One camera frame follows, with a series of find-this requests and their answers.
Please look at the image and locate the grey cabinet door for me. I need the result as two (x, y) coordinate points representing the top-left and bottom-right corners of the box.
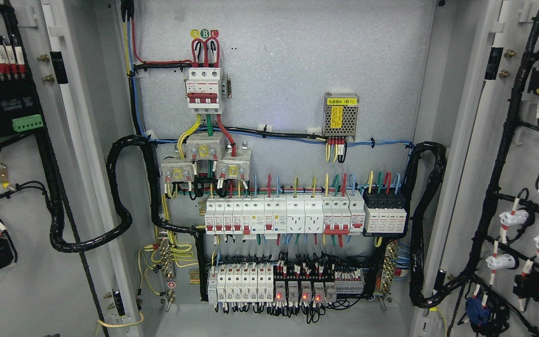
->
(409, 0), (539, 337)
(0, 0), (144, 337)

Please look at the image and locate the current transformer cluster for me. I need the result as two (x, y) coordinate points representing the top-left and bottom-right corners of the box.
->
(160, 132), (252, 187)

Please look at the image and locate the white socket breaker row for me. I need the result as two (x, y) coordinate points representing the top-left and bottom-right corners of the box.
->
(204, 191), (365, 240)

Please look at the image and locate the metal power supply module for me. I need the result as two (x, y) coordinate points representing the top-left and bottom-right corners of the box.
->
(321, 92), (359, 137)

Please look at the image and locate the three pole main breaker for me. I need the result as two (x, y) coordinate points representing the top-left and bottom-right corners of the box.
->
(185, 67), (227, 114)

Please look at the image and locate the relay terminal row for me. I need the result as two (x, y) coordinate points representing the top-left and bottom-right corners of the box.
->
(206, 251), (373, 316)

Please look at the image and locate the black surge protector block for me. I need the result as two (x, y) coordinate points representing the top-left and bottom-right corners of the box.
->
(362, 188), (407, 238)

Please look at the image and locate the black digital power meter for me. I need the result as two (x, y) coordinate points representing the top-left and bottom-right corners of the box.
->
(0, 78), (45, 137)

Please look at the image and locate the left black cable loom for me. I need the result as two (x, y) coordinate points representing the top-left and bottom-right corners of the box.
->
(50, 135), (204, 253)

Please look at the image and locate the black cable loom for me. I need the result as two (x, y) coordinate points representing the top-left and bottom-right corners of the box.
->
(50, 135), (204, 253)
(403, 141), (452, 309)

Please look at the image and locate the right black cable loom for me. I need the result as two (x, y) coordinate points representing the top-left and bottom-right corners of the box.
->
(403, 141), (452, 309)

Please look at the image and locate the yellow terminal post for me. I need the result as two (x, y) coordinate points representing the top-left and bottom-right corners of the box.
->
(0, 162), (16, 191)

